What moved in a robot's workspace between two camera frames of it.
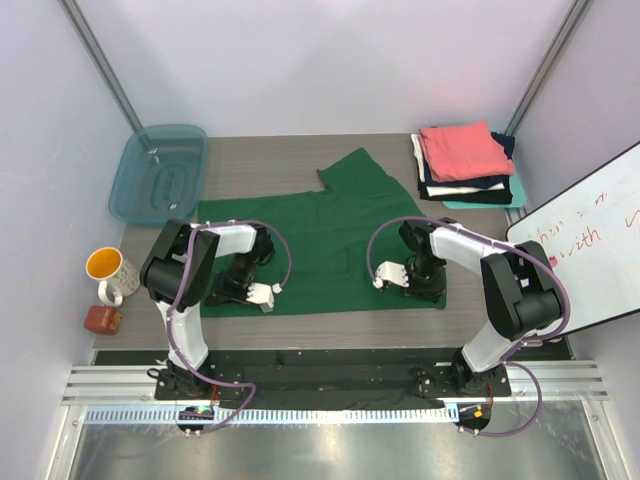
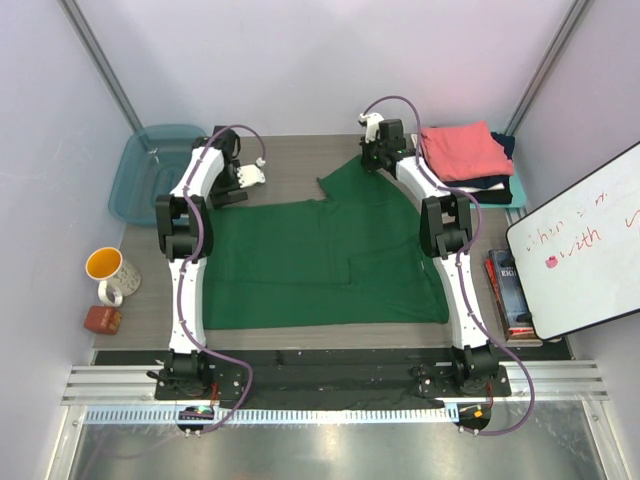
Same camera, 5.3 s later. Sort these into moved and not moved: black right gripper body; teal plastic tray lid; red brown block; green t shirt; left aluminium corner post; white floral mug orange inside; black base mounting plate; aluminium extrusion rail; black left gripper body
Moved: black left gripper body; black right gripper body; green t shirt
Not moved: teal plastic tray lid; black base mounting plate; red brown block; aluminium extrusion rail; left aluminium corner post; white floral mug orange inside
